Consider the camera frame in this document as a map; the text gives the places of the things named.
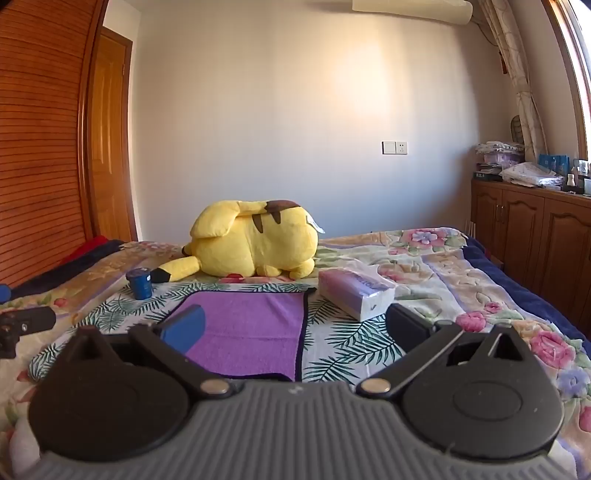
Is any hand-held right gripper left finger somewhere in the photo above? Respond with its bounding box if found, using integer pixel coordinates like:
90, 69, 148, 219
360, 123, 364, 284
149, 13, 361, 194
60, 305, 233, 400

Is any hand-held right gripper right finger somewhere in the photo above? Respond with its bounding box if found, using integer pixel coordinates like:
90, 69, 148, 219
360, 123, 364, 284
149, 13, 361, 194
355, 303, 533, 398

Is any purple towel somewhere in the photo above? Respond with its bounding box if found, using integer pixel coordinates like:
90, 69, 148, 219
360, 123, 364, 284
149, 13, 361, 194
159, 290, 317, 383

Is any tissue pack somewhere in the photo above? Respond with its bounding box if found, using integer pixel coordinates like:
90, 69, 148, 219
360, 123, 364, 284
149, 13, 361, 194
318, 269, 397, 322

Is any blue cup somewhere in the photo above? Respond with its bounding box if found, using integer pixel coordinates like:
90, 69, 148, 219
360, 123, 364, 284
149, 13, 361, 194
126, 268, 153, 301

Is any leaf-print white cloth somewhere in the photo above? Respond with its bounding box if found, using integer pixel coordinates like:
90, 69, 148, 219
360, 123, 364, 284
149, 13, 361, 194
28, 279, 408, 387

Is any red cloth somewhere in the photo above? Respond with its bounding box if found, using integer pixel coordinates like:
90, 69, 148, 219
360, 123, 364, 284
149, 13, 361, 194
59, 235, 110, 265

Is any yellow plush toy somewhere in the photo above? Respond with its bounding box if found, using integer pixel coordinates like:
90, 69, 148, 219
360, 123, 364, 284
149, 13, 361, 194
150, 198, 325, 284

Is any wooden cabinet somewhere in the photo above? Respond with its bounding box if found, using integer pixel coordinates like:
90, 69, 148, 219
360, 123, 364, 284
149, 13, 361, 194
470, 177, 591, 320

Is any wooden slatted wardrobe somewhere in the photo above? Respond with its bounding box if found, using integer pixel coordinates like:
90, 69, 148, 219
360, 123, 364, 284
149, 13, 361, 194
0, 0, 110, 289

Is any wooden door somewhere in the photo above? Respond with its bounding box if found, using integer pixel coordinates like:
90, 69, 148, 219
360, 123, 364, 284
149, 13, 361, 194
87, 25, 140, 243

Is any clutter on cabinet top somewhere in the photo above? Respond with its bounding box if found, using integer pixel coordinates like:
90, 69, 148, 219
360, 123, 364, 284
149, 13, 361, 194
473, 141, 526, 182

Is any white plastic bag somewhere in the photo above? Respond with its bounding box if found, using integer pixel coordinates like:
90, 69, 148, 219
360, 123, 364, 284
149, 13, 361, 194
499, 161, 565, 189

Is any blue box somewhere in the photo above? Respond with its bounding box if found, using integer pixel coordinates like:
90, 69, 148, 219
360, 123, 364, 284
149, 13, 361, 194
537, 153, 570, 179

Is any patterned curtain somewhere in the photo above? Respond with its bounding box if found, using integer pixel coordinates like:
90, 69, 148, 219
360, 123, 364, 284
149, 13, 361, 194
479, 0, 549, 163

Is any white air conditioner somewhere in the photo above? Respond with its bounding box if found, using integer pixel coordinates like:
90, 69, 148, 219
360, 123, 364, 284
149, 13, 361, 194
352, 0, 474, 25

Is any wooden window frame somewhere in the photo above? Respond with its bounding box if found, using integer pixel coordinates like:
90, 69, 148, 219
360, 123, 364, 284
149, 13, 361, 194
541, 0, 591, 161

